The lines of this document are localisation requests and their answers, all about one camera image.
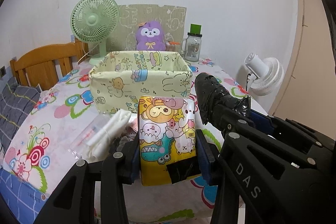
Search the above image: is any white cloth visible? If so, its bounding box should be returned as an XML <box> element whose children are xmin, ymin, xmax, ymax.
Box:
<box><xmin>83</xmin><ymin>109</ymin><xmax>131</xmax><ymax>162</ymax></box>

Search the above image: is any clear plastic zip bag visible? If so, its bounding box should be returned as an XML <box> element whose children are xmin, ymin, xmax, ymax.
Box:
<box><xmin>69</xmin><ymin>114</ymin><xmax>111</xmax><ymax>160</ymax></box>

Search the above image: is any yellow cartoon tissue pack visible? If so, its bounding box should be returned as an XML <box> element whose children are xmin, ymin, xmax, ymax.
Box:
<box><xmin>138</xmin><ymin>96</ymin><xmax>198</xmax><ymax>186</ymax></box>

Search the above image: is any yellow cartoon fabric storage box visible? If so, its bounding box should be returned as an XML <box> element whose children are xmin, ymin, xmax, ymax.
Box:
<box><xmin>88</xmin><ymin>51</ymin><xmax>193</xmax><ymax>114</ymax></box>

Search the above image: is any beige wooden door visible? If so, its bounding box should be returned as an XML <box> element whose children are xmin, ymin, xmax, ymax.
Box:
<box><xmin>269</xmin><ymin>0</ymin><xmax>335</xmax><ymax>138</ymax></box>

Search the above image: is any white standing fan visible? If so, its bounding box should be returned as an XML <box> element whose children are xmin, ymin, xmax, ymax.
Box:
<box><xmin>244</xmin><ymin>53</ymin><xmax>284</xmax><ymax>96</ymax></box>

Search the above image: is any floral tablecloth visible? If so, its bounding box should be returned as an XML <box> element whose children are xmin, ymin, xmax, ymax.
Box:
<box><xmin>2</xmin><ymin>57</ymin><xmax>250</xmax><ymax>222</ymax></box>

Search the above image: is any grey plaid pillow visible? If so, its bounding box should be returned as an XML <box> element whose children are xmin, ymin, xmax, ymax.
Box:
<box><xmin>0</xmin><ymin>77</ymin><xmax>41</xmax><ymax>153</ymax></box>

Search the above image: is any glass jar green lid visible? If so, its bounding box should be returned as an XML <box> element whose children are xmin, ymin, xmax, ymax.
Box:
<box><xmin>182</xmin><ymin>24</ymin><xmax>202</xmax><ymax>62</ymax></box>

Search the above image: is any wooden chair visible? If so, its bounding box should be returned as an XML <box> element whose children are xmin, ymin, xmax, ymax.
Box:
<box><xmin>10</xmin><ymin>39</ymin><xmax>88</xmax><ymax>90</ymax></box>

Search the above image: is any cotton swab container orange lid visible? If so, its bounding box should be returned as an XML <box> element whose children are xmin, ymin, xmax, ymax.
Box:
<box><xmin>166</xmin><ymin>41</ymin><xmax>181</xmax><ymax>52</ymax></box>

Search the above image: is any beige cartoon cardboard panel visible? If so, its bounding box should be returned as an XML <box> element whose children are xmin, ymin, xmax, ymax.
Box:
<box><xmin>106</xmin><ymin>4</ymin><xmax>187</xmax><ymax>52</ymax></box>

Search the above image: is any purple plush toy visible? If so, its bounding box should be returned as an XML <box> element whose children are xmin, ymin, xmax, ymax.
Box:
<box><xmin>135</xmin><ymin>20</ymin><xmax>166</xmax><ymax>51</ymax></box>

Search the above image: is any green desk fan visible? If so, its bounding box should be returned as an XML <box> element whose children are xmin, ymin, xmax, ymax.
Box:
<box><xmin>70</xmin><ymin>0</ymin><xmax>120</xmax><ymax>65</ymax></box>

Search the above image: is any wall power socket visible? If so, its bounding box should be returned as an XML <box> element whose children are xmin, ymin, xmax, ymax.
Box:
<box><xmin>0</xmin><ymin>66</ymin><xmax>6</xmax><ymax>78</ymax></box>

